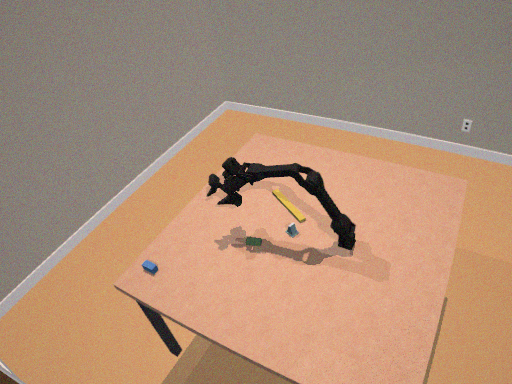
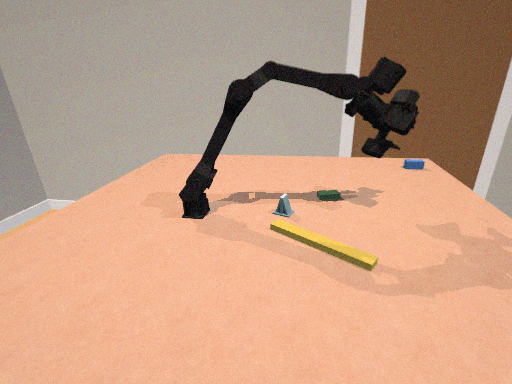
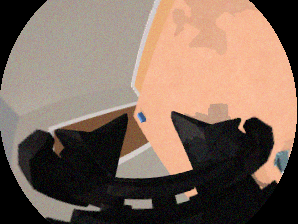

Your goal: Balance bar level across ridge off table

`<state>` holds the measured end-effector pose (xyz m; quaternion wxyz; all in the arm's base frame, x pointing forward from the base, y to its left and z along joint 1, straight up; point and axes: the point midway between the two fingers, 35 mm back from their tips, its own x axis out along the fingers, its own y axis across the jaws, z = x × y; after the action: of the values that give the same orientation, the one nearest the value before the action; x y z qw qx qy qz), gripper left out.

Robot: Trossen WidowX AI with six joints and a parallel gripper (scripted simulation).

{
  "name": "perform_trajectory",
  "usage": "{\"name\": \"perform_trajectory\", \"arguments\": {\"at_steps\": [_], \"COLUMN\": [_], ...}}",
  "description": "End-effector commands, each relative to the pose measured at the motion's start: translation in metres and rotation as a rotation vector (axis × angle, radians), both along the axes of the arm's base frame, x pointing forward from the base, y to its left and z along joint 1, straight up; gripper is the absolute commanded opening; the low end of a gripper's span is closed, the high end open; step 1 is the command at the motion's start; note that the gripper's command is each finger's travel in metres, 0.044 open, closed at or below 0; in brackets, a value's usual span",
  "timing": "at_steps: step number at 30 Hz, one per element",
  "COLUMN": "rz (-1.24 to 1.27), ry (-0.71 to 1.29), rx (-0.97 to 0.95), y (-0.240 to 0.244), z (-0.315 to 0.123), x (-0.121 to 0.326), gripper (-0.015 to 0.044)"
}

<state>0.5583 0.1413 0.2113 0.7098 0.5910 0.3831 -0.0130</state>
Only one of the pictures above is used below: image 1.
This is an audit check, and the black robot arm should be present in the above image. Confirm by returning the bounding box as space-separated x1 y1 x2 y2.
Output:
222 157 356 250

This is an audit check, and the small green block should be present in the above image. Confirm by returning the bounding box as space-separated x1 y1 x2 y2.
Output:
246 237 262 246

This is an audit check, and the yellow bar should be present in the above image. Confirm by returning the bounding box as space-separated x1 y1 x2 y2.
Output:
272 189 306 223

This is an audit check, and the blue rectangular block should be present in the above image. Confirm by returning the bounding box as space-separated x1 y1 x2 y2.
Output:
141 259 158 274

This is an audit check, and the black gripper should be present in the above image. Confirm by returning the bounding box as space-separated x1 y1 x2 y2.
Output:
206 174 242 207

